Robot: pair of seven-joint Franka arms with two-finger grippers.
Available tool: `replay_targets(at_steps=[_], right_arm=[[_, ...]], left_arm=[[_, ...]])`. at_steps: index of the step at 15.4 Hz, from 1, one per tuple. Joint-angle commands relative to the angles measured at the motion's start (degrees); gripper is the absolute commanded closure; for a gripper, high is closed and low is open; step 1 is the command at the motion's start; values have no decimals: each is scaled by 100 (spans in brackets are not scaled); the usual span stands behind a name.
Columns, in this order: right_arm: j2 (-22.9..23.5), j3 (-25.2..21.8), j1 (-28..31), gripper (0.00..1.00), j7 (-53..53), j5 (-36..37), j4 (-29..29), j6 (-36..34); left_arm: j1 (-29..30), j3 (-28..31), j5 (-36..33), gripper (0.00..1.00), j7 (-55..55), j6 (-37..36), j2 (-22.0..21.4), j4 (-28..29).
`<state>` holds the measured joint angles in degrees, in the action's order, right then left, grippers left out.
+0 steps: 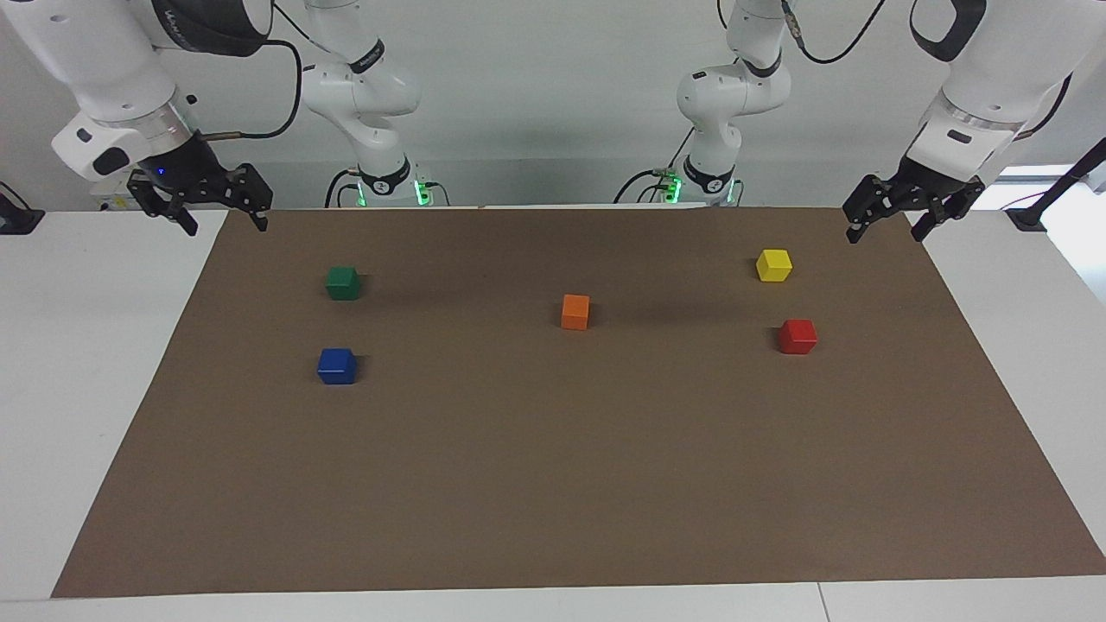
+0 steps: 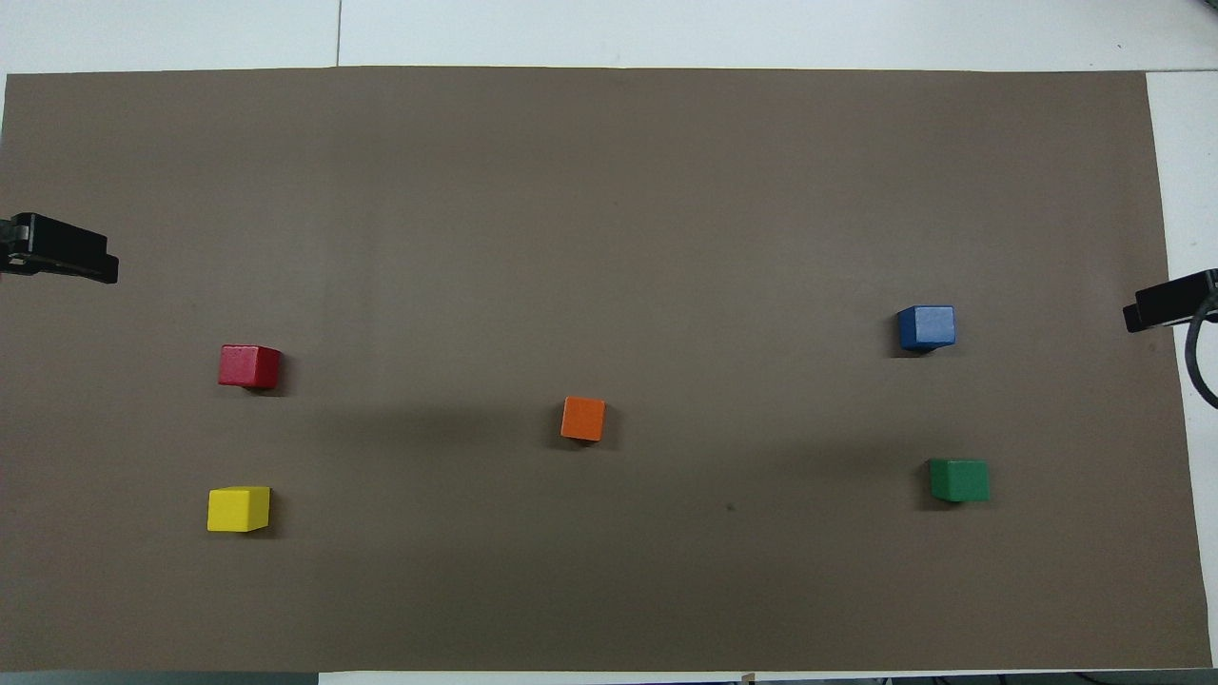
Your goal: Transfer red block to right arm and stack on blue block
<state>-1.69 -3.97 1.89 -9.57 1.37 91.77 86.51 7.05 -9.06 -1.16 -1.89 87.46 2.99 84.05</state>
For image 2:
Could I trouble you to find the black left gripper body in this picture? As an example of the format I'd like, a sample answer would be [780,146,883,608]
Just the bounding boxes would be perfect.
[0,212,69,278]

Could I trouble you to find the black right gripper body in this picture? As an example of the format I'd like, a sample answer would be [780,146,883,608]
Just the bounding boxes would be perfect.
[1165,269,1218,325]

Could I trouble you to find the red wooden cube block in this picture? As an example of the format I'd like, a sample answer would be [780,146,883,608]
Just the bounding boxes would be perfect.
[218,344,284,390]

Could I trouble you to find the blue wooden cube block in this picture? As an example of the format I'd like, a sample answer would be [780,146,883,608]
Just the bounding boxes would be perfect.
[896,304,956,353]

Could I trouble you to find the green wooden cube block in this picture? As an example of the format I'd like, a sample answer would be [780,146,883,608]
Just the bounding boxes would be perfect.
[929,459,991,503]

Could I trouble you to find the yellow wooden cube block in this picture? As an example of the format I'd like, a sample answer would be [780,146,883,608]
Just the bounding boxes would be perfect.
[206,486,272,534]

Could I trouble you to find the orange wooden cube block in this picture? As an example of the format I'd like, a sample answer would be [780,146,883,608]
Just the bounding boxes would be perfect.
[560,396,607,443]

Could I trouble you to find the brown paper table mat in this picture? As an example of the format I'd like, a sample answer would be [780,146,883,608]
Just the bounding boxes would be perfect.
[0,66,1215,674]

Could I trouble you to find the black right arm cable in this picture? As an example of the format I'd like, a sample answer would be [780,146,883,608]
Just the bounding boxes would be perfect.
[1185,293,1218,411]

